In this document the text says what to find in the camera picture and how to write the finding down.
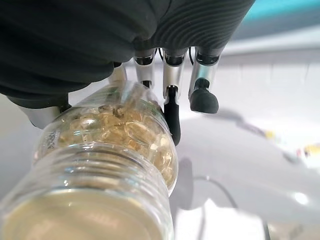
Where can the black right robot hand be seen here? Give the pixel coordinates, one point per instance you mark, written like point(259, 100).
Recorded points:
point(75, 37)

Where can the small wrapped syringes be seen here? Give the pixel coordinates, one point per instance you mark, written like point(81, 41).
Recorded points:
point(270, 135)

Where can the clear bottle yellow capsules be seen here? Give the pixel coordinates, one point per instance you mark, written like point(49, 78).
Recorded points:
point(100, 162)

